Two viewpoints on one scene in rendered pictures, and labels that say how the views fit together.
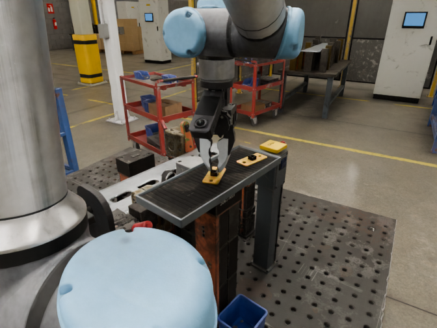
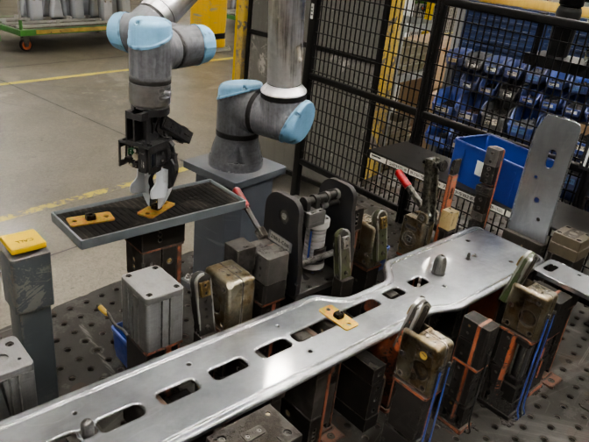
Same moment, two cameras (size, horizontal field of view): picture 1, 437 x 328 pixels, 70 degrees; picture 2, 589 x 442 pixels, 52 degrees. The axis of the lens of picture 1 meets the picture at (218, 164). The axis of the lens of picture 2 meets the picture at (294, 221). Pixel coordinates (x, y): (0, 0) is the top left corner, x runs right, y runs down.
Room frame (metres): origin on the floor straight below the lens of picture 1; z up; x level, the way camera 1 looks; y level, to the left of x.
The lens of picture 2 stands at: (1.72, 0.40, 1.70)
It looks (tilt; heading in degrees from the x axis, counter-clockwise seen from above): 26 degrees down; 186
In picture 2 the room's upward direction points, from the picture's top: 6 degrees clockwise
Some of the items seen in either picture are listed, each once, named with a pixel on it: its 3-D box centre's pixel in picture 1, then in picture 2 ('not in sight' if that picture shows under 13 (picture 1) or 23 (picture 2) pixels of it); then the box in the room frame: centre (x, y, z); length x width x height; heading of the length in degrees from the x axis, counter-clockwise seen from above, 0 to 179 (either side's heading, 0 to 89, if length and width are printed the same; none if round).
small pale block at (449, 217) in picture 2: not in sight; (436, 268); (0.20, 0.66, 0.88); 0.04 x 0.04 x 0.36; 50
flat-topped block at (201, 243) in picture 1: (216, 253); (153, 304); (0.66, 0.00, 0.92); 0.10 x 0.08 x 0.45; 140
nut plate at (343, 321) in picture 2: not in sight; (338, 315); (0.69, 0.41, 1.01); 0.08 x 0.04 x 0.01; 49
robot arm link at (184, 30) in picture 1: (203, 32); (180, 44); (0.58, 0.03, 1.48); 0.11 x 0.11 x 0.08; 68
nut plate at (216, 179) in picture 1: (214, 173); (156, 206); (0.66, 0.01, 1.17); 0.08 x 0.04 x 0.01; 165
